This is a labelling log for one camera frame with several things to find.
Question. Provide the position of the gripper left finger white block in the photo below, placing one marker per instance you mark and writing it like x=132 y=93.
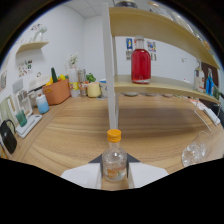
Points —
x=83 y=175

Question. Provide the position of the red liquid glass bottle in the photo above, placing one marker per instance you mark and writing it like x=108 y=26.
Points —
x=141 y=65

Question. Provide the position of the teal cup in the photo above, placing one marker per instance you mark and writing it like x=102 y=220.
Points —
x=21 y=119

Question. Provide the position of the clear glass with ice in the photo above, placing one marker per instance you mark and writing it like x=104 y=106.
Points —
x=195 y=151

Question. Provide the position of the white tray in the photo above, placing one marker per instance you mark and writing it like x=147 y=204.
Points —
x=30 y=126

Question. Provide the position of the yellow mug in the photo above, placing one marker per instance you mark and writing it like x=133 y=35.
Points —
x=93 y=90

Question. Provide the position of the black and yellow can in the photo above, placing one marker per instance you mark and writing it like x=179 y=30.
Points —
x=126 y=4

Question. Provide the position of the black kettle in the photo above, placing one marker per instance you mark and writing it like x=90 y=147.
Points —
x=8 y=138

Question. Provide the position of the small bottle with orange cap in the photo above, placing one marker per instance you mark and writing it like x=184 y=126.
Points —
x=114 y=160

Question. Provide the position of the wooden wall shelf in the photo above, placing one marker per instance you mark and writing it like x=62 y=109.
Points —
x=33 y=46

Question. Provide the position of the two-tier wooden shelf rack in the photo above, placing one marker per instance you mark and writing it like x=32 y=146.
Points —
x=156 y=85

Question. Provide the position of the orange storage basket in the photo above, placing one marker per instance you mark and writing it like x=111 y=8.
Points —
x=57 y=93

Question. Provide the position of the green potted plant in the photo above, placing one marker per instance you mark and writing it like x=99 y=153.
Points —
x=91 y=78

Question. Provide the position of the gripper right finger white block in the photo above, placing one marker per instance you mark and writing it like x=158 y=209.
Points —
x=146 y=174

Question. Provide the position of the white notebook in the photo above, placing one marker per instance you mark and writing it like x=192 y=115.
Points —
x=212 y=116

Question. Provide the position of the blue and white cup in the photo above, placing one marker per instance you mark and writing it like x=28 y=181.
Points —
x=42 y=105

